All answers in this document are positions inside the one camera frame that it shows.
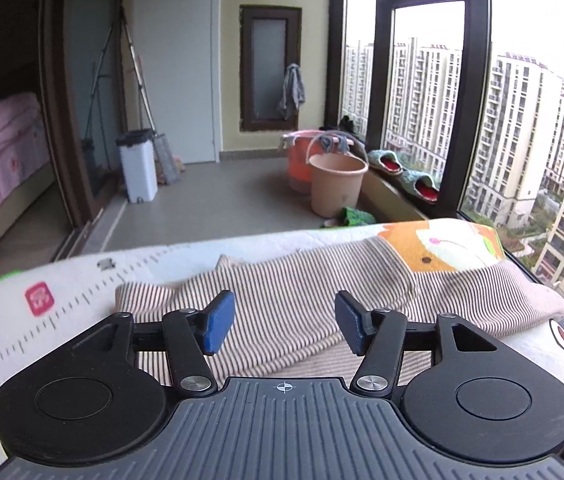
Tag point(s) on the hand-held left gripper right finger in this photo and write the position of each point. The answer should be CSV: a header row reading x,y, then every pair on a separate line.
x,y
352,320

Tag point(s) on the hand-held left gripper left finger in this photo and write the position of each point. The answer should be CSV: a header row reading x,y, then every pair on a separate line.
x,y
219,320

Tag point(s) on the beige striped garment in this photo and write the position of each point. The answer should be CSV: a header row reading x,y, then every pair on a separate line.
x,y
287,290

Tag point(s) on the beige plastic bucket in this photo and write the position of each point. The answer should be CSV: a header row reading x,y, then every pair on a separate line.
x,y
337,190

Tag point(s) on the orange bucket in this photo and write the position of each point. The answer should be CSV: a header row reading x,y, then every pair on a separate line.
x,y
297,165

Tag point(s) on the flat mop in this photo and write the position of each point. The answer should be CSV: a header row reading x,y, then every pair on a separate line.
x,y
167,160

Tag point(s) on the grey rag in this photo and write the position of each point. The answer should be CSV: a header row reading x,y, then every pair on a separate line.
x,y
326,144

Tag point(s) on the cartoon printed mat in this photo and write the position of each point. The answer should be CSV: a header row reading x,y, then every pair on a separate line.
x,y
37,340

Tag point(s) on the small black object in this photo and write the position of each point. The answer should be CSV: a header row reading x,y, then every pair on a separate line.
x,y
347,124

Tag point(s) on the grey hanging towel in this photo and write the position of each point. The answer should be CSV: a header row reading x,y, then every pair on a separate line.
x,y
292,90

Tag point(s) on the apartment buildings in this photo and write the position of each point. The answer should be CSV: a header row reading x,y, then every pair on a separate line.
x,y
527,135

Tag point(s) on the white door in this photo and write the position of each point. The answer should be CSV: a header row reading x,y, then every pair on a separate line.
x,y
177,60

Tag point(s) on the dark framed frosted window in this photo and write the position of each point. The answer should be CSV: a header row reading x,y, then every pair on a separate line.
x,y
269,60

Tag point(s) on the sliding glass door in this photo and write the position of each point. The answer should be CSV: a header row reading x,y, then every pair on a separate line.
x,y
87,60

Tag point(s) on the dark window frame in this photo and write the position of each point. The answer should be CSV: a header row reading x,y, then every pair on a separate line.
x,y
472,110

